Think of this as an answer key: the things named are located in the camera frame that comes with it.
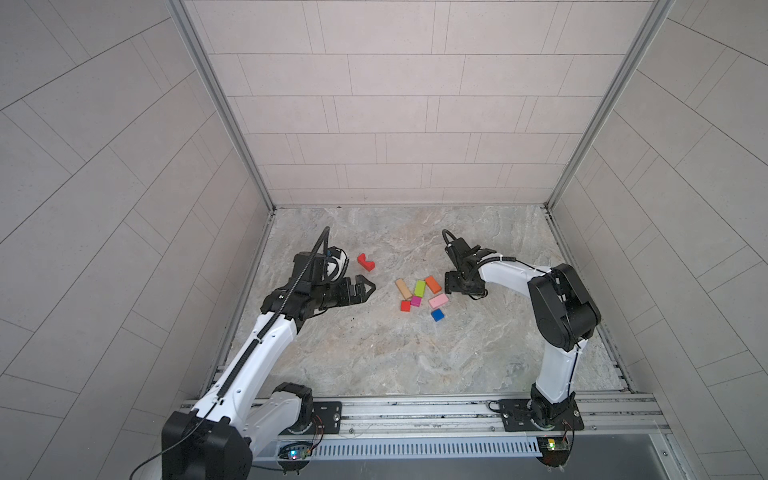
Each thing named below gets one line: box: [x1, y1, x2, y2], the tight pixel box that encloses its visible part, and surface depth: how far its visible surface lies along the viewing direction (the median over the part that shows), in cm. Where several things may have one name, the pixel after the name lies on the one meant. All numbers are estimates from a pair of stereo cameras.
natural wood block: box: [395, 278, 413, 300], surface depth 96 cm
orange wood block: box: [424, 275, 442, 294], surface depth 96 cm
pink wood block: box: [428, 293, 449, 309], surface depth 92 cm
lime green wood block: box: [414, 280, 427, 298], surface depth 95 cm
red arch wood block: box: [357, 253, 375, 272], surface depth 101 cm
